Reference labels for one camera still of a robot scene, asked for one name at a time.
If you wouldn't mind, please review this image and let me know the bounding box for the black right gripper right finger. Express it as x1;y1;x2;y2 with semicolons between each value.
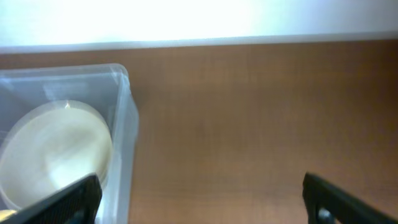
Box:
302;172;397;224

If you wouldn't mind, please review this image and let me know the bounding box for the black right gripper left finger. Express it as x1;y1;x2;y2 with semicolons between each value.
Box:
1;174;103;224

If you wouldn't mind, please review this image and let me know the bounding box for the cream bowl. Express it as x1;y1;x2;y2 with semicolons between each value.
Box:
1;100;113;210

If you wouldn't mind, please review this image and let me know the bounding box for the yellow small bowl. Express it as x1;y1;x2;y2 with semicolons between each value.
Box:
0;210;16;222

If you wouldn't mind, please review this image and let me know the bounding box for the clear plastic storage bin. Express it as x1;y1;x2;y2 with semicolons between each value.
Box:
1;64;139;223

